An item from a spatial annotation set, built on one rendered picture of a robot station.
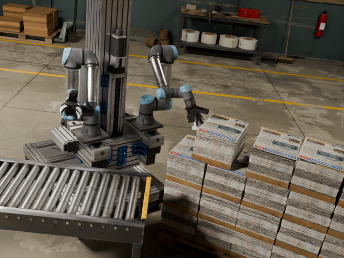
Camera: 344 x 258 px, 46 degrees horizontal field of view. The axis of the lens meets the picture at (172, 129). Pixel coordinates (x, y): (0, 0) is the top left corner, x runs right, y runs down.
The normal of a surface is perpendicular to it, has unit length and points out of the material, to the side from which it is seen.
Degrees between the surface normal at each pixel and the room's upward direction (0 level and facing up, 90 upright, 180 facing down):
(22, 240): 0
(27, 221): 90
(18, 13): 90
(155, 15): 90
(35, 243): 0
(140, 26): 90
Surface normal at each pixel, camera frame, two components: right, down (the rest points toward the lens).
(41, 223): -0.02, 0.43
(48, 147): 0.11, -0.90
